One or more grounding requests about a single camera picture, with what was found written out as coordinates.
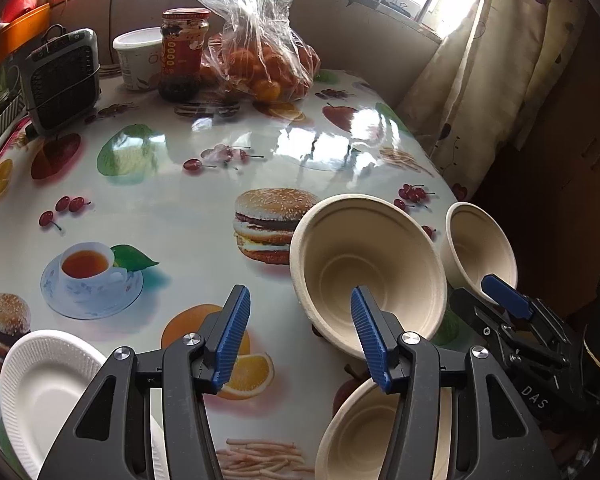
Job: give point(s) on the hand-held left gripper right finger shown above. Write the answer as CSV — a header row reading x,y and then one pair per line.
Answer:
x,y
372,342

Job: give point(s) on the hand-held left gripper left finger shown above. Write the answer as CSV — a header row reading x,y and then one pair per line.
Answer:
x,y
232,340

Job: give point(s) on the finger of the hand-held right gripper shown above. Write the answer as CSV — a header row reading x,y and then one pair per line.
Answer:
x,y
505,295
525,345

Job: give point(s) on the beige paper bowl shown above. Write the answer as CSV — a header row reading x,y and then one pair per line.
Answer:
x,y
355,440
360,255
480,250

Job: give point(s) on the food printed glossy tablecloth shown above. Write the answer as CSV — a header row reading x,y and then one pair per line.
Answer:
x,y
180,170

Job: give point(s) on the cream heart print curtain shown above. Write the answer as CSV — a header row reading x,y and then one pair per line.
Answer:
x,y
485,75

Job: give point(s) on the clear plastic bag of oranges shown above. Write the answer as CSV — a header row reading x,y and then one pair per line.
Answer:
x,y
260,60

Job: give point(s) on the red label glass jar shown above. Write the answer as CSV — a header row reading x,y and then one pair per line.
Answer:
x,y
182,55

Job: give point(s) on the white plastic tub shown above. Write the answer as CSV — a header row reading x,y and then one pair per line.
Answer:
x,y
137,60

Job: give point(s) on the small grey desk heater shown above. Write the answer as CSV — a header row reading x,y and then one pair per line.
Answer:
x,y
62,80

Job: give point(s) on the black white striped box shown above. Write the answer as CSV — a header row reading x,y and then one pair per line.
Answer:
x,y
5,125

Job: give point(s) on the orange box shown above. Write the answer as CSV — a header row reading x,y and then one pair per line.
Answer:
x,y
20,35

